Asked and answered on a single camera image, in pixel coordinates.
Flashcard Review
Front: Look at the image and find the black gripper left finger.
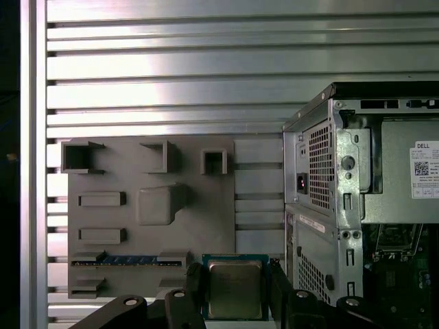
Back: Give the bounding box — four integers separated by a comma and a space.
68, 261, 207, 329

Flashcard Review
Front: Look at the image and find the metal socket cover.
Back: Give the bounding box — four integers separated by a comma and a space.
375, 223, 425, 258

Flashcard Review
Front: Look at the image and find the grey power supply unit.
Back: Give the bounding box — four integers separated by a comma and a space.
359, 120, 439, 226

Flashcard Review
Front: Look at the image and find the grey parts rack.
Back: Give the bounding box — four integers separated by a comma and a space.
61, 136, 237, 300

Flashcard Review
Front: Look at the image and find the green motherboard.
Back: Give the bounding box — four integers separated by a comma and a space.
361, 222, 439, 306

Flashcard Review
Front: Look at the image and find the RAM stick with blue label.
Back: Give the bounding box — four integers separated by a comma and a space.
71, 253, 193, 267

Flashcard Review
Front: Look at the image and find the silver CPU chip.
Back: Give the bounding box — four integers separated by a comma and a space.
201, 252, 271, 322

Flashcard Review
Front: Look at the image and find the black PC case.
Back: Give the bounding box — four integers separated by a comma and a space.
283, 82, 439, 309

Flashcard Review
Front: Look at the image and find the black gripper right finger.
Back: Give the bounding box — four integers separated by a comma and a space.
268, 260, 439, 329

